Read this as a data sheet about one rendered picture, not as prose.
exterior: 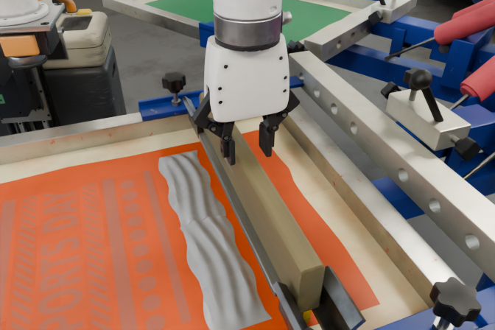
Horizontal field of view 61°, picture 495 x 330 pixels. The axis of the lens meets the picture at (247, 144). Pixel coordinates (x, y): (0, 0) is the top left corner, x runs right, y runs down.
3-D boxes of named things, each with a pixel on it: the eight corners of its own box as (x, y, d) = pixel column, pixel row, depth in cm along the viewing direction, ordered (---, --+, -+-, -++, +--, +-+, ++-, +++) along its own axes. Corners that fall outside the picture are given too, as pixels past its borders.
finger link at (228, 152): (227, 110, 55) (228, 152, 59) (203, 115, 54) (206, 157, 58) (235, 123, 53) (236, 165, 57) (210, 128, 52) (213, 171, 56)
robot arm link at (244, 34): (277, -5, 51) (275, 18, 53) (205, 4, 49) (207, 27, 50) (304, 15, 45) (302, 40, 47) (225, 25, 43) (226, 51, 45)
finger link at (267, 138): (281, 101, 57) (278, 141, 61) (258, 104, 56) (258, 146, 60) (291, 112, 55) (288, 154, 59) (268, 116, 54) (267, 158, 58)
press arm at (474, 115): (411, 166, 68) (418, 140, 65) (389, 145, 73) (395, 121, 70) (495, 144, 73) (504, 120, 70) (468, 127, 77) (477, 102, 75)
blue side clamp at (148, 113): (146, 144, 82) (141, 113, 78) (142, 130, 86) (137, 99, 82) (288, 116, 90) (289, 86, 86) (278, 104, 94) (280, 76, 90)
